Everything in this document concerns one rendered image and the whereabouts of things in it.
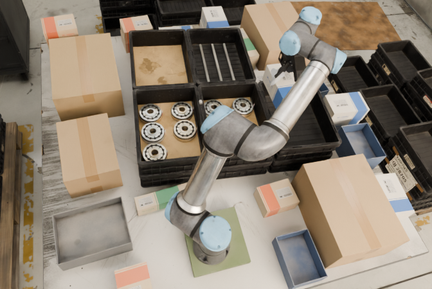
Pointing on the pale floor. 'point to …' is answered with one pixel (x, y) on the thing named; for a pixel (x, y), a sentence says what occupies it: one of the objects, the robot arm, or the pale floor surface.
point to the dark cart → (13, 27)
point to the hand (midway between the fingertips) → (286, 85)
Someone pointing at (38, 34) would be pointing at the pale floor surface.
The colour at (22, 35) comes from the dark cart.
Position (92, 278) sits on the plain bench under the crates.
